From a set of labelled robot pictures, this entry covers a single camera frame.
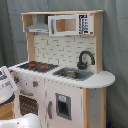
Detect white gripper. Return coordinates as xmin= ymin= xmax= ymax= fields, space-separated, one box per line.
xmin=0 ymin=66 xmax=17 ymax=104

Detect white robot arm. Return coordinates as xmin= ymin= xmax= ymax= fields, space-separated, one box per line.
xmin=0 ymin=66 xmax=42 ymax=128

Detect wooden toy kitchen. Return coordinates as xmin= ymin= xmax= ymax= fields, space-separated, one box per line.
xmin=10 ymin=10 xmax=115 ymax=128

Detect left red stove knob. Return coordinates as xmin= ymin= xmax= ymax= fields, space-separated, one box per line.
xmin=14 ymin=76 xmax=19 ymax=83

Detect red stove knob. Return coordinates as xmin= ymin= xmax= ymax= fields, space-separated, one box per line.
xmin=14 ymin=76 xmax=19 ymax=83
xmin=33 ymin=81 xmax=39 ymax=87

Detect toy oven door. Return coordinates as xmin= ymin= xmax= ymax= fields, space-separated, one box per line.
xmin=18 ymin=90 xmax=39 ymax=116

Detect right red stove knob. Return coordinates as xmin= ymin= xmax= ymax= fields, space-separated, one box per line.
xmin=33 ymin=81 xmax=39 ymax=87

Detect black stovetop red burners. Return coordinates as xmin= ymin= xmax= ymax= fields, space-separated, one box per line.
xmin=20 ymin=61 xmax=57 ymax=72

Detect white cabinet door dispenser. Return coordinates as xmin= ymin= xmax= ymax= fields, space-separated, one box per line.
xmin=46 ymin=81 xmax=83 ymax=128

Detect grey toy sink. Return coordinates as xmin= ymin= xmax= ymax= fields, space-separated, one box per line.
xmin=53 ymin=67 xmax=93 ymax=81

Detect grey range hood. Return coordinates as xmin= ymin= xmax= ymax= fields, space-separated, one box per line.
xmin=26 ymin=14 xmax=49 ymax=33

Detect black toy faucet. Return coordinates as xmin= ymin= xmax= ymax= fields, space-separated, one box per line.
xmin=76 ymin=50 xmax=96 ymax=71

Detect white toy microwave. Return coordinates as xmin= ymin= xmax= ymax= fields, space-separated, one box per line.
xmin=48 ymin=13 xmax=94 ymax=36

